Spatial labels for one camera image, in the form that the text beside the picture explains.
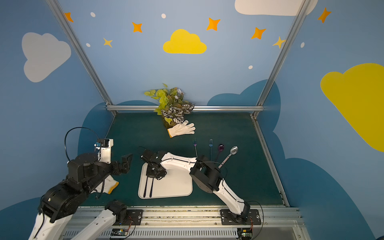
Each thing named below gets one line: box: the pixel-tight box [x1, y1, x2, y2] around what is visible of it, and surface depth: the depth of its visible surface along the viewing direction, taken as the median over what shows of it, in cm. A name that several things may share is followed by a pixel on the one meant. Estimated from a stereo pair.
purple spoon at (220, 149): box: [214, 143, 225, 163], surface depth 103 cm
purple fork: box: [143, 175, 149, 198], surface depth 85 cm
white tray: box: [138, 162, 193, 199], surface depth 86 cm
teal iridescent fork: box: [192, 137, 198, 158], surface depth 106 cm
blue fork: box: [209, 138, 213, 162], surface depth 106 cm
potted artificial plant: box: [144, 83, 196, 129], surface depth 98 cm
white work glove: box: [167, 119, 196, 138], surface depth 113 cm
